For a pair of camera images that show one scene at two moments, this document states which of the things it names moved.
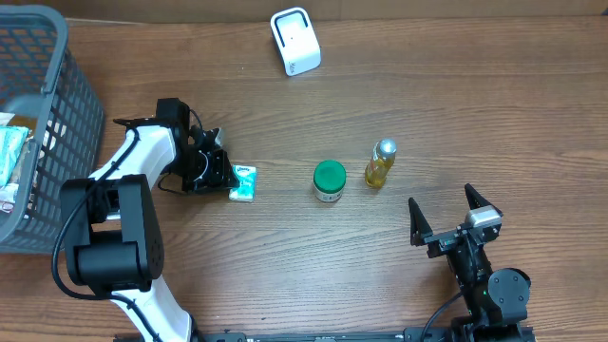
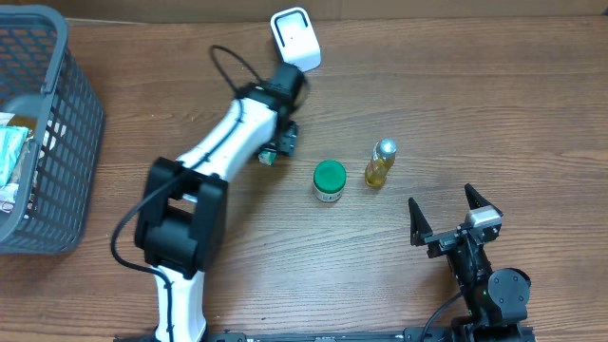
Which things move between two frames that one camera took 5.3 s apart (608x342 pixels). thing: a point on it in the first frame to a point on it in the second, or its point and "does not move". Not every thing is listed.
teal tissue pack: [246, 178] to [11, 142]
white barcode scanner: [296, 41] does not move
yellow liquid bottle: [385, 151] does not move
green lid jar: [329, 180] does not move
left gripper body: [205, 172] to [288, 139]
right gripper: [423, 234] does not move
